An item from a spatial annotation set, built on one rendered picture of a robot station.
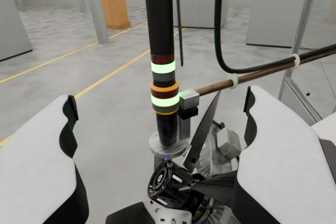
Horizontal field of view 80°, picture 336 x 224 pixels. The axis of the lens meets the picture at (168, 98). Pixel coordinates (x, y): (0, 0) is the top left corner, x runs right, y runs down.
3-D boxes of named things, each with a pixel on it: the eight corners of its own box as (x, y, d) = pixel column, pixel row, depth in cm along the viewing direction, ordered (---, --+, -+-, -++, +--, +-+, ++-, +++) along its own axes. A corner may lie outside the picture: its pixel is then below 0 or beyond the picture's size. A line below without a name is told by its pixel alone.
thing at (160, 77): (169, 70, 32) (168, 62, 31) (179, 78, 29) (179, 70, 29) (149, 75, 31) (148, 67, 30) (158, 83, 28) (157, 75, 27)
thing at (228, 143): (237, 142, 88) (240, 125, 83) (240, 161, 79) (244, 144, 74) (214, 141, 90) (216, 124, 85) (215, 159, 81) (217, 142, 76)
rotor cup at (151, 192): (202, 166, 66) (171, 145, 63) (214, 201, 52) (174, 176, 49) (175, 195, 69) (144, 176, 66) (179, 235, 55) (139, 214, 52)
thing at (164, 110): (171, 96, 35) (171, 89, 34) (184, 108, 32) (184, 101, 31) (148, 103, 34) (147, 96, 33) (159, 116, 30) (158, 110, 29)
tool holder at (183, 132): (184, 124, 42) (184, 82, 37) (204, 146, 36) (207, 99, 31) (143, 139, 39) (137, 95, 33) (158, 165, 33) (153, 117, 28)
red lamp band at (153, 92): (171, 82, 34) (170, 76, 33) (184, 94, 30) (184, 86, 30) (146, 89, 32) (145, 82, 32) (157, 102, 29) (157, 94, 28)
